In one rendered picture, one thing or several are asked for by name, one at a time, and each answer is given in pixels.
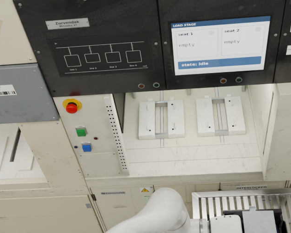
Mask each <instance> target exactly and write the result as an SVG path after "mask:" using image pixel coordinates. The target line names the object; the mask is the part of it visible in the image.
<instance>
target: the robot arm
mask: <svg viewBox="0 0 291 233"><path fill-rule="evenodd" d="M242 227H244V224H243V214H242V213H241V212H240V211H238V212H236V213H235V214H233V215H223V216H217V217H213V218H210V220H209V221H208V222H207V219H190V218H189V215H188V211H187V209H186V206H185V204H184V202H183V199H182V197H181V196H180V194H179V193H178V192H176V191H175V190H174V189H171V188H165V187H164V188H160V189H158V190H156V191H155V192H154V193H153V194H152V195H151V196H150V198H149V200H148V202H147V203H146V205H145V206H144V208H143V209H142V210H141V211H140V212H139V213H137V214H136V215H135V216H133V217H131V218H129V219H127V220H125V221H123V222H120V223H118V224H117V225H115V226H113V227H112V228H110V229H109V230H108V231H107V232H106V233H242Z"/></svg>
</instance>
